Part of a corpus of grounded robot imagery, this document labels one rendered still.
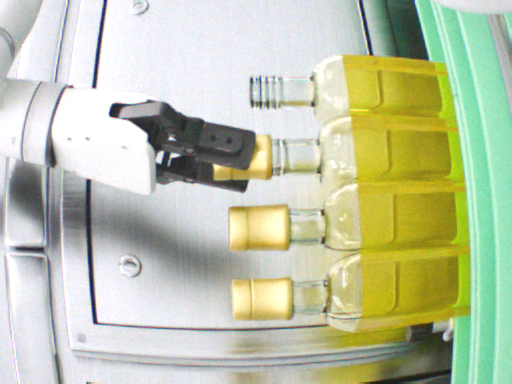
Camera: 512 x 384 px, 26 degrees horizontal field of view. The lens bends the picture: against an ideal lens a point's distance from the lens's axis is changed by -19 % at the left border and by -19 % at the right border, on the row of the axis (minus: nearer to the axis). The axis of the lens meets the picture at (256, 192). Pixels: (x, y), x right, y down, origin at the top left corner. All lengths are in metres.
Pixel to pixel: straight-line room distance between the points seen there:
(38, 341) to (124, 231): 0.16
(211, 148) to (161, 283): 0.17
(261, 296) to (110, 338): 0.19
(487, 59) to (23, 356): 0.54
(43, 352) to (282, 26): 0.43
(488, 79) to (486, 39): 0.04
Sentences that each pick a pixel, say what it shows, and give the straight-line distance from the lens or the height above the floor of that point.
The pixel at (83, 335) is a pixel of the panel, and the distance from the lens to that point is 1.10.
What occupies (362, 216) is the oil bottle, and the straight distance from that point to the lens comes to 0.98.
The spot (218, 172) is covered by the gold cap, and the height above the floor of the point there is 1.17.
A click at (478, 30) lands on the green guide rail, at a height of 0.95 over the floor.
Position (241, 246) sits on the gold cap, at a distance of 0.99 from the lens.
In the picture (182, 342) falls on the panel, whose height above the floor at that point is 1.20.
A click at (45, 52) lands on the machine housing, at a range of 1.24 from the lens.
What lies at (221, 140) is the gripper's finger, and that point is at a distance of 1.00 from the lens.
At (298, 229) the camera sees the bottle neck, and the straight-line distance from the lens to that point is 0.99.
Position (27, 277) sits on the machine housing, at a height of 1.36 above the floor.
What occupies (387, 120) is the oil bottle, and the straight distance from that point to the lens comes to 1.02.
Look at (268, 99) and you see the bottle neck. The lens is 1.04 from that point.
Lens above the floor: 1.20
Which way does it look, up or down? 3 degrees down
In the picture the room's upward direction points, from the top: 91 degrees counter-clockwise
